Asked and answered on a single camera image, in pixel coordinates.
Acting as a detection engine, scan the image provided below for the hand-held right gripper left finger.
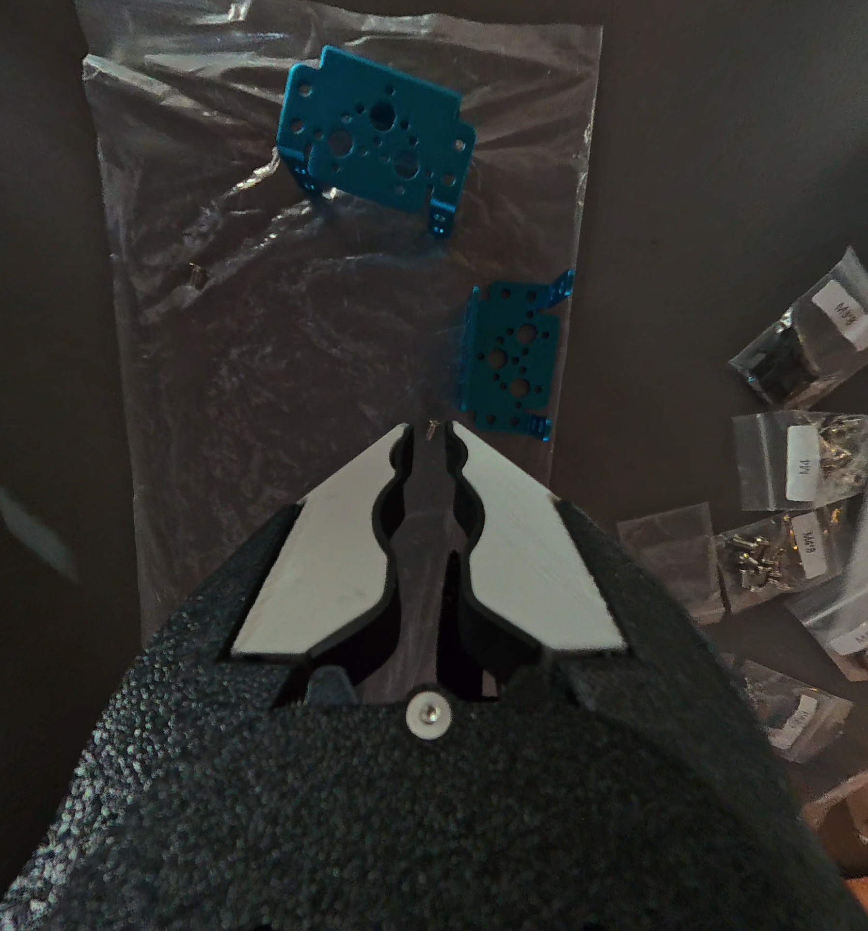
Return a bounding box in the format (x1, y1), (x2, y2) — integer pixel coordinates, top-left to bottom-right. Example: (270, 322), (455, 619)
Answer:
(229, 422), (414, 692)

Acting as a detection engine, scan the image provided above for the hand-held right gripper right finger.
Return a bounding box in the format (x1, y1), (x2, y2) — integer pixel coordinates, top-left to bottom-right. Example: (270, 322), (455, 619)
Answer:
(442, 422), (630, 693)

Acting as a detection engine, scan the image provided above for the blue metal bracket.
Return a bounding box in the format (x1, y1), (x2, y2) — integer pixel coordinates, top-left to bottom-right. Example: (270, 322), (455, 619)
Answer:
(277, 45), (477, 240)
(454, 268), (576, 442)

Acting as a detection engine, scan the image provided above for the dark desk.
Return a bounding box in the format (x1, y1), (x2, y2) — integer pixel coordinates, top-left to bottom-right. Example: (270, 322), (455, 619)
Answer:
(0, 0), (868, 931)

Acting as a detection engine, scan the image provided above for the large clear plastic bag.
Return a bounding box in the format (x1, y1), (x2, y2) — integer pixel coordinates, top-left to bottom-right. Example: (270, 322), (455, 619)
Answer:
(74, 0), (605, 641)

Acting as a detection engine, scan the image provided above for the pile of small screw bags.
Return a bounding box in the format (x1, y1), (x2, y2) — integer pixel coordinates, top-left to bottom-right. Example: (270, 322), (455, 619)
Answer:
(617, 246), (868, 765)

